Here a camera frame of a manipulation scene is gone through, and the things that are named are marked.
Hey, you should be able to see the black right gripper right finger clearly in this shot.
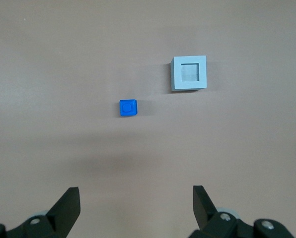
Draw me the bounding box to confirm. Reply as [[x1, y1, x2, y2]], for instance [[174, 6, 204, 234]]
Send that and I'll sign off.
[[187, 184, 296, 238]]

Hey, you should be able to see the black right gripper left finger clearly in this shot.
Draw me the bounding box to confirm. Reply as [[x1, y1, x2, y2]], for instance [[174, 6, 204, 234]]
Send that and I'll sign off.
[[0, 187, 81, 238]]

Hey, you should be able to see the small blue square part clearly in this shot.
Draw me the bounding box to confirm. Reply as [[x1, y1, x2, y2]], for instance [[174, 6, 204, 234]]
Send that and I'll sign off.
[[119, 99, 139, 118]]

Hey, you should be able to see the gray square base block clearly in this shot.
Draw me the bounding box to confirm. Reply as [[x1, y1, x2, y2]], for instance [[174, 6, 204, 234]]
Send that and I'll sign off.
[[170, 55, 208, 93]]

